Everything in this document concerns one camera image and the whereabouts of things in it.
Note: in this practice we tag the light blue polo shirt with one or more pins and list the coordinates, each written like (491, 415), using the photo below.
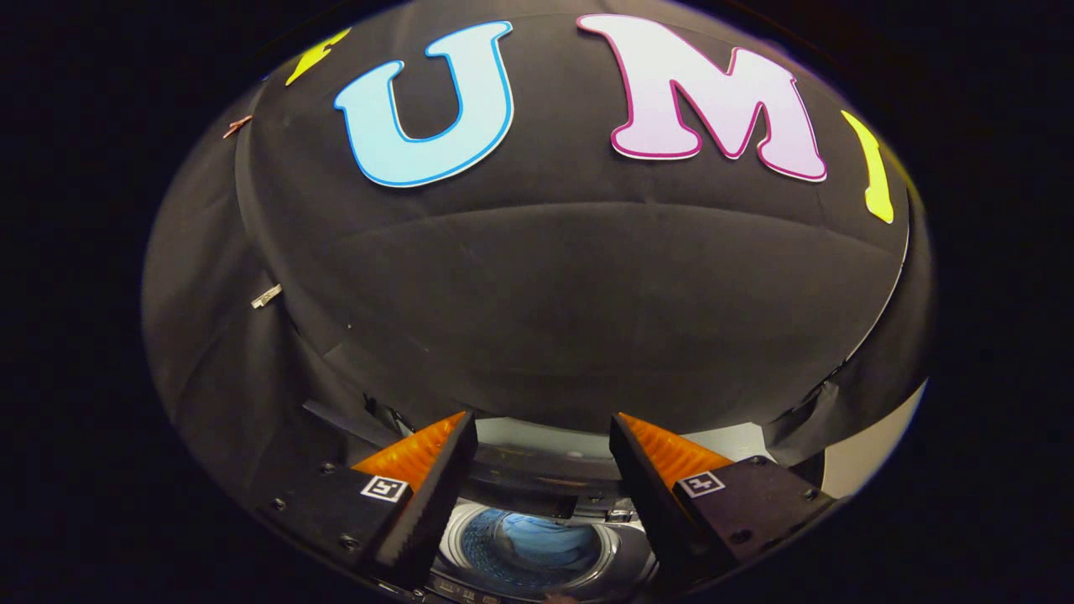
(537, 537)

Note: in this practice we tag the small silver clip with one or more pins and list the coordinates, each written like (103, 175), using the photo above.
(266, 295)

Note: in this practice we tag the silver washing machine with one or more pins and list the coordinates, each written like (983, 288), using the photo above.
(619, 549)

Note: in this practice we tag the black backdrop cloth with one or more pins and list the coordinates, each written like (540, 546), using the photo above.
(545, 294)

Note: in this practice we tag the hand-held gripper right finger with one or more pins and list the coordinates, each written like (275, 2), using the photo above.
(646, 495)

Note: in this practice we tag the small orange clip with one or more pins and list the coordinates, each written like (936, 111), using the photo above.
(237, 126)

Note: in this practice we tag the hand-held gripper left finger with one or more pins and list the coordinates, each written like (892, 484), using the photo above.
(436, 495)

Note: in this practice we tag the dark washing machine lid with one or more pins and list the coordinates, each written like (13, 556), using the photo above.
(537, 470)

